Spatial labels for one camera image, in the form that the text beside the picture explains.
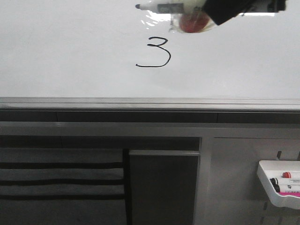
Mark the pink eraser in tray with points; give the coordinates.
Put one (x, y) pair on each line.
(296, 194)

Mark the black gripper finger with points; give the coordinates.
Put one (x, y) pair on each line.
(220, 11)

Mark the white whiteboard with grey frame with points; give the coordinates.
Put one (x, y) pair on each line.
(107, 54)

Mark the dark grey cabinet panel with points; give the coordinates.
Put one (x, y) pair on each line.
(163, 189)

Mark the white plastic marker tray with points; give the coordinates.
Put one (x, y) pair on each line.
(268, 169)

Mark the red capped marker in tray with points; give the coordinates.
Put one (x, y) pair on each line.
(291, 175)

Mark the black capped marker in tray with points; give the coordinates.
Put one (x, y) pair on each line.
(285, 185)

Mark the white black whiteboard marker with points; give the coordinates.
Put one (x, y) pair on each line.
(188, 6)

